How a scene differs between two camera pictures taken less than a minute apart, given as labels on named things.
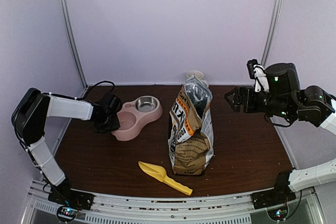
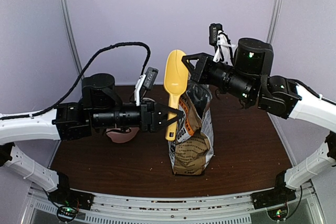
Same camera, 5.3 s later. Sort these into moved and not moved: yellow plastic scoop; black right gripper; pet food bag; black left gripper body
Moved: black right gripper; yellow plastic scoop; black left gripper body
Not moved: pet food bag
